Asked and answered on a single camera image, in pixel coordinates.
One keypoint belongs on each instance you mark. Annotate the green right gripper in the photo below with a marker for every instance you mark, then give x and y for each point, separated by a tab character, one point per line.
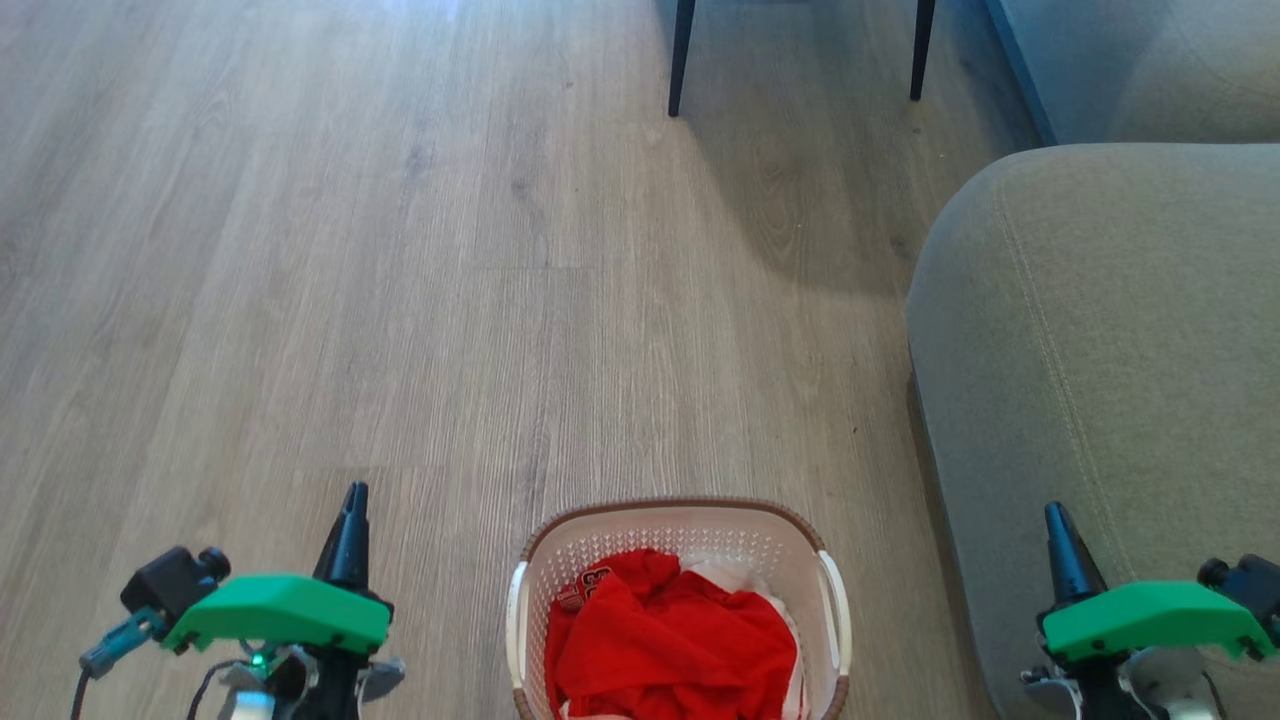
1150	615

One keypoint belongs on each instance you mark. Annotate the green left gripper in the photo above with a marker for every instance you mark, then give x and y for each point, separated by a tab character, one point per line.
280	610

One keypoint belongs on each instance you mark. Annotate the white perforated laundry basket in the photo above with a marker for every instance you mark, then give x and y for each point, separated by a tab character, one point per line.
680	525

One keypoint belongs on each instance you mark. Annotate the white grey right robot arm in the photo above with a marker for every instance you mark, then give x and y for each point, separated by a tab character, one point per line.
1165	672

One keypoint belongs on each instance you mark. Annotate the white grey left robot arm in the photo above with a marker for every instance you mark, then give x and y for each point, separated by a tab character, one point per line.
385	675

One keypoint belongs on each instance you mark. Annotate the grey fabric sofa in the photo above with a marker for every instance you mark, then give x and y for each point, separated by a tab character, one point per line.
1100	300

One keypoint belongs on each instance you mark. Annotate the red garment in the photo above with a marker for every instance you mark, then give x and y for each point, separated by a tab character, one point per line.
670	640

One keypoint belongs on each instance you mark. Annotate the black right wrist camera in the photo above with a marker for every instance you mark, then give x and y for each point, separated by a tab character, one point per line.
1250	590

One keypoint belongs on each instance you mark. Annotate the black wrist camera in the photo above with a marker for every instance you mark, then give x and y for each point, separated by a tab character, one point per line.
170	585
1250	590

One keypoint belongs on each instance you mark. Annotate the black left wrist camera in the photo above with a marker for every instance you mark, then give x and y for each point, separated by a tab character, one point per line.
170	585

